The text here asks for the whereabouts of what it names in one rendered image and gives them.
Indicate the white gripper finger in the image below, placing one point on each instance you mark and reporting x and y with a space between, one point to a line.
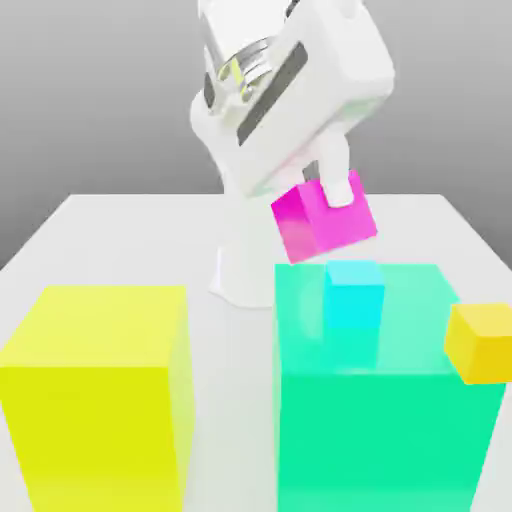
336 168
311 172

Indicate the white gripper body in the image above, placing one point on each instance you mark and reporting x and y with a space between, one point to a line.
320 88

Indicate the small magenta cube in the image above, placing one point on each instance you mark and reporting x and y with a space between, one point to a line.
344 224

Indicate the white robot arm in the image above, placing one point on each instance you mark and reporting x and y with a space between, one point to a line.
240 24

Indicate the small cyan cube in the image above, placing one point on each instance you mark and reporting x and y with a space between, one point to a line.
354 296

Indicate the small orange cube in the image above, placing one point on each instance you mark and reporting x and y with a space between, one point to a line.
484 348

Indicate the large green box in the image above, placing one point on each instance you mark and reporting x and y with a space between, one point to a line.
380 432

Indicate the large yellow box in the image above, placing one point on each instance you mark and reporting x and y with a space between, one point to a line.
92 400

